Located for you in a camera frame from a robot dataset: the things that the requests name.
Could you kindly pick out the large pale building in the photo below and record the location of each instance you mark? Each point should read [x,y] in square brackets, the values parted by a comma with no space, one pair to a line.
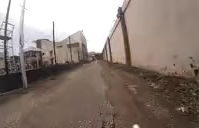
[78,46]

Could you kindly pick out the brown dirt road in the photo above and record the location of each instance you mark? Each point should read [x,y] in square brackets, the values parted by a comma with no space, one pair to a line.
[73,96]

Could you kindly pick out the dark utility pole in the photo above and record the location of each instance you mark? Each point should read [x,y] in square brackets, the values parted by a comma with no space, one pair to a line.
[6,40]
[54,46]

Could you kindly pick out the beige building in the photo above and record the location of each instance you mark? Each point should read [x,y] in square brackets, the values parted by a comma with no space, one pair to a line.
[47,51]

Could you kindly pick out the small pale building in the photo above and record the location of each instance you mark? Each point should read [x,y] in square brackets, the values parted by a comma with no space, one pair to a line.
[32,58]

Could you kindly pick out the robot's own part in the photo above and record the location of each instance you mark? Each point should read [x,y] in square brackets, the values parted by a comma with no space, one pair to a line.
[136,126]

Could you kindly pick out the pale utility pole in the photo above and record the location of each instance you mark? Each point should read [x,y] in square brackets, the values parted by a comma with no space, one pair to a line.
[23,63]

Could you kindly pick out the rubble strip with weeds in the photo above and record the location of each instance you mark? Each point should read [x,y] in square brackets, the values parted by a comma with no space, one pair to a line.
[180,96]

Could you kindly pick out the long beige wall brown pillars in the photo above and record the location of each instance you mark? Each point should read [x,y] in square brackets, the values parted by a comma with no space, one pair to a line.
[163,33]

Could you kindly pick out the dark low wall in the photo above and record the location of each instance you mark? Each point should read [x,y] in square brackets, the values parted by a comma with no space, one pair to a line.
[7,83]

